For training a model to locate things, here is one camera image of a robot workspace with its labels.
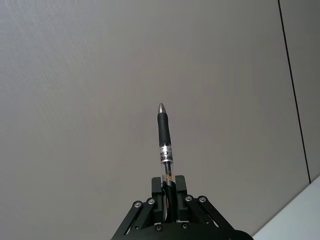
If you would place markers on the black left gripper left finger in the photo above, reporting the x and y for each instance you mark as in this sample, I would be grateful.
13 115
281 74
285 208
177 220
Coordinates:
157 200

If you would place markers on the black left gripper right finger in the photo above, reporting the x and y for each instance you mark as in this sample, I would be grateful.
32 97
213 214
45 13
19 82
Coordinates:
181 197

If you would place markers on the black pen with silver tip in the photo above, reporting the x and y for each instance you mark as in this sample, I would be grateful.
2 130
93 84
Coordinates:
164 135

